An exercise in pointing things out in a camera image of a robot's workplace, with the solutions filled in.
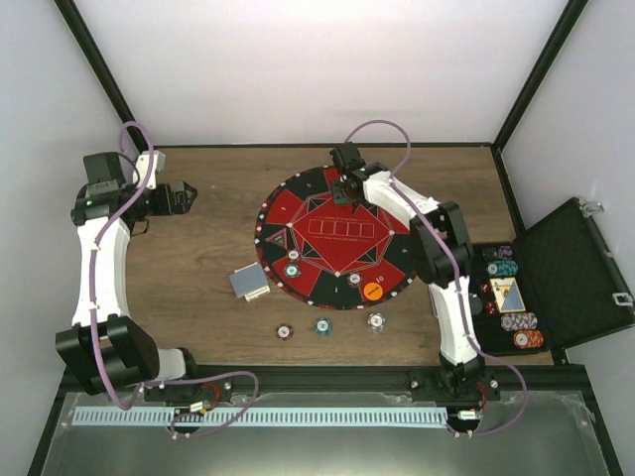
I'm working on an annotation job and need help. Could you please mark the black aluminium frame rail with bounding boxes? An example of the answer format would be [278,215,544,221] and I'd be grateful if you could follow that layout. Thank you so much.
[63,364,586,393]

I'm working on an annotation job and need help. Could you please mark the brown poker chip stack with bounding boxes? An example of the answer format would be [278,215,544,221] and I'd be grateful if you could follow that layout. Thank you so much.
[276,323,294,340]

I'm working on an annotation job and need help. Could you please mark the light blue slotted cable duct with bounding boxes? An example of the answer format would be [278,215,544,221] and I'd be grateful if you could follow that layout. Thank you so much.
[71,406,447,428]

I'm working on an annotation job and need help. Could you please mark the purple chip in case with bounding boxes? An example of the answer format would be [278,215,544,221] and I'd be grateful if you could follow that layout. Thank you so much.
[497,245,513,261]

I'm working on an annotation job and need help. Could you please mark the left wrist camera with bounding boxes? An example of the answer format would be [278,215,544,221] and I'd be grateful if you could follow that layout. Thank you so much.
[134,151,166,190]

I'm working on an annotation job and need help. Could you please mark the grey chip row in case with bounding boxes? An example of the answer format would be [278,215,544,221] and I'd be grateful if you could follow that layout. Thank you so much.
[500,312,538,331]

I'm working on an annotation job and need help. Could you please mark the teal chip row in case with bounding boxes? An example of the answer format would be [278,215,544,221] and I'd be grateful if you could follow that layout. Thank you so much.
[486,260,519,278]

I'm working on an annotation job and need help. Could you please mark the round red black poker mat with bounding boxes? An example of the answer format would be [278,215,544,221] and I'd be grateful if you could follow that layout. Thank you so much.
[254,166,417,310]

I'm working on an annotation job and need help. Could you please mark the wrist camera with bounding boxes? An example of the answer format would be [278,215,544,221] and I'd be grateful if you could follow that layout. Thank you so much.
[134,151,166,190]
[331,179,363,206]

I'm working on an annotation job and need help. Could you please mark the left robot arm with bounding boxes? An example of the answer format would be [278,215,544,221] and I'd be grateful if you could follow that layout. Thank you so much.
[56,151,203,401]

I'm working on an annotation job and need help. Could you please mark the orange chip row in case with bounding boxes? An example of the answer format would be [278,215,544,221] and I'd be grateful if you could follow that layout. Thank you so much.
[513,329,544,349]

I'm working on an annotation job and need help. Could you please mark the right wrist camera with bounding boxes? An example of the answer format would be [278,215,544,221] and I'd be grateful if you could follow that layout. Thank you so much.
[331,179,363,206]

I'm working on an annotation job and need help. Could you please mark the orange round blind button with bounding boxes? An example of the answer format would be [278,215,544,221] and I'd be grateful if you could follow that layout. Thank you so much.
[362,282,384,301]

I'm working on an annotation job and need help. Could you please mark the red dice in case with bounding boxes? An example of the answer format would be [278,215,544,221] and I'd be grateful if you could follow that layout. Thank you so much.
[480,283,497,314]

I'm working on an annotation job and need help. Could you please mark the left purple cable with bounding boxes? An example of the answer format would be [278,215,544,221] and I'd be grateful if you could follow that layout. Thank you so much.
[88,121,260,441]

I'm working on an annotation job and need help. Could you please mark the teal poker chip stack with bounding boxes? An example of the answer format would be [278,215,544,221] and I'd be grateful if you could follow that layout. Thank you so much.
[314,318,332,336]

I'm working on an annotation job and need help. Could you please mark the card deck in case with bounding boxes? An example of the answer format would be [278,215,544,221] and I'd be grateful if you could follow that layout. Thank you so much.
[490,277,526,313]

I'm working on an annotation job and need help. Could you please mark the black poker set case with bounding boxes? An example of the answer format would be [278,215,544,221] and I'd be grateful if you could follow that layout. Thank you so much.
[469,197,634,356]

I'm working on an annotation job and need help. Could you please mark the blue playing card deck box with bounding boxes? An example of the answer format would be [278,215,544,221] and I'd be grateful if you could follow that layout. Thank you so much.
[229,263,270,302]

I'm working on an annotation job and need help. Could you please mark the purple white poker chip stack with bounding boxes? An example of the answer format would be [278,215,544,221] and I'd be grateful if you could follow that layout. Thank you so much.
[367,312,386,333]

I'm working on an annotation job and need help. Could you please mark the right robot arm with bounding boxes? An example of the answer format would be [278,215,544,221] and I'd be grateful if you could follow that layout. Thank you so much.
[329,143,484,400]

